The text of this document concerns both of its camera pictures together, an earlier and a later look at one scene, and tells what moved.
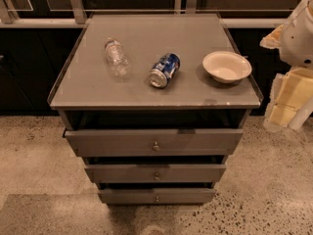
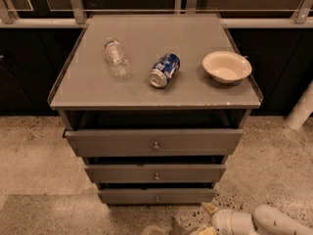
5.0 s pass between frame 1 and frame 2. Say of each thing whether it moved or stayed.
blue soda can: stayed
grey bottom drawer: stayed
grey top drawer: stayed
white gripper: moved
